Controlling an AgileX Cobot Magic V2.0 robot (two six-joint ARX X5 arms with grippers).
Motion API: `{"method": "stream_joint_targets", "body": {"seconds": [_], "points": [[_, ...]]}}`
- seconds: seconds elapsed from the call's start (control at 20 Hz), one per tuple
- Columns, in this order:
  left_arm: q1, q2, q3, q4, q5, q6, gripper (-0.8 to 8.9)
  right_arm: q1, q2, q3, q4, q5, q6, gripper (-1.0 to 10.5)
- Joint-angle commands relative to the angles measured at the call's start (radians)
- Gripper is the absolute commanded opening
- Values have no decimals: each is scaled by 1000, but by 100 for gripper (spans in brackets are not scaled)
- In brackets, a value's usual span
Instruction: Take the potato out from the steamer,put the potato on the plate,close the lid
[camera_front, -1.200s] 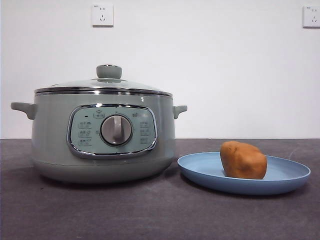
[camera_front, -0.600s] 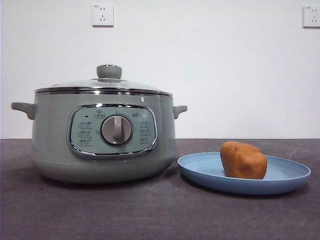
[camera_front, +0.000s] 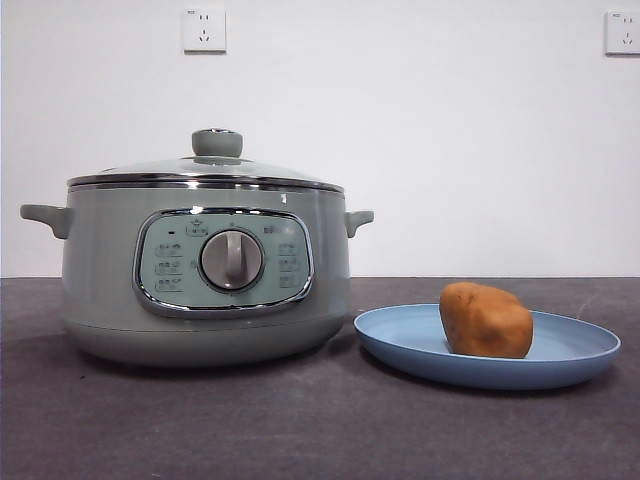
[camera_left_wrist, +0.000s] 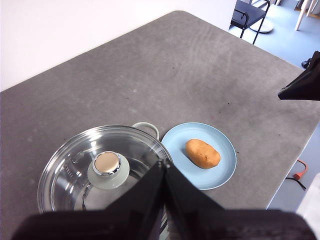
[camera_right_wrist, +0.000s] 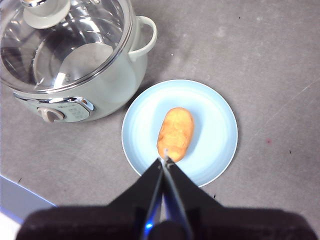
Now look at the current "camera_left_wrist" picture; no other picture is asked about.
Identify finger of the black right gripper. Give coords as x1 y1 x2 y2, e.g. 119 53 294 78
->
277 50 320 102

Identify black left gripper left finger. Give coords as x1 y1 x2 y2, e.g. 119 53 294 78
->
11 161 167 240

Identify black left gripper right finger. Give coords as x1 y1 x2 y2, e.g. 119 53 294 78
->
164 163 317 240

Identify glass lid with green knob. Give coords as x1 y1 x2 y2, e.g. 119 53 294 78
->
36 124 174 226

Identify brown potato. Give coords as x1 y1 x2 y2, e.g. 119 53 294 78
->
185 138 222 170

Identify light blue plate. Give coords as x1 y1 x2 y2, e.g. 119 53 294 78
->
161 121 238 191

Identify white furniture legs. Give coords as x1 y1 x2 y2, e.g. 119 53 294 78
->
294 0 320 31

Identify white round stand base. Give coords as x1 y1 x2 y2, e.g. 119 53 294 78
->
249 19 274 34

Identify black metal chair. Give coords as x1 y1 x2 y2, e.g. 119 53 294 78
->
229 0 272 45

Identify black floor cable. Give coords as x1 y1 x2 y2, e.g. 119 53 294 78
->
284 176 307 191

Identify orange power cable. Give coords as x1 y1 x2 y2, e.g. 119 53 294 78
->
293 159 309 181

